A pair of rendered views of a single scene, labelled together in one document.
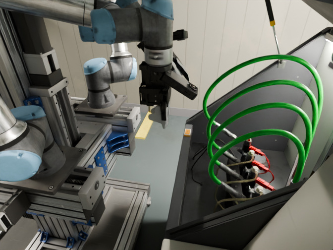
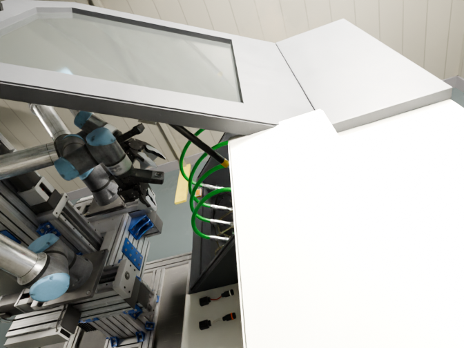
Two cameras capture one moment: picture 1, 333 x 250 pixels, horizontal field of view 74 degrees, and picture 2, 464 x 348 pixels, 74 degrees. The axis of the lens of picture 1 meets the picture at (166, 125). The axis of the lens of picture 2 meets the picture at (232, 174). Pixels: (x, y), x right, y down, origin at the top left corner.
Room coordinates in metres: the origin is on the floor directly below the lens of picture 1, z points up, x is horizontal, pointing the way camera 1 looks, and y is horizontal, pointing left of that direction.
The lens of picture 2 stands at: (-0.32, -0.34, 1.91)
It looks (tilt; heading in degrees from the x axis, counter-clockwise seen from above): 37 degrees down; 1
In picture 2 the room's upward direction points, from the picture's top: 23 degrees counter-clockwise
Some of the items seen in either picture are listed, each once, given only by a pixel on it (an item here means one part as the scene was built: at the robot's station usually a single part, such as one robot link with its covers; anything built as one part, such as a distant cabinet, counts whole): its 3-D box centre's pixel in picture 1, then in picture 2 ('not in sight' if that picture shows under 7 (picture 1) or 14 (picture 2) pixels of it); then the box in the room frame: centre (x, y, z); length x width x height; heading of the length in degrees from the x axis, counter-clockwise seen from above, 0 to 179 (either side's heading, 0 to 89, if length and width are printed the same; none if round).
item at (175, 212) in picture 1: (182, 176); (204, 236); (0.70, -0.07, 0.87); 0.62 x 0.04 x 0.16; 170
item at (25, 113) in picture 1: (27, 127); (49, 253); (0.60, 0.45, 1.20); 0.13 x 0.12 x 0.14; 17
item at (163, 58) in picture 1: (158, 55); (119, 165); (0.59, 0.02, 1.44); 0.08 x 0.08 x 0.05
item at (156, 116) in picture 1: (157, 117); (144, 206); (0.58, 0.03, 1.25); 0.06 x 0.03 x 0.09; 80
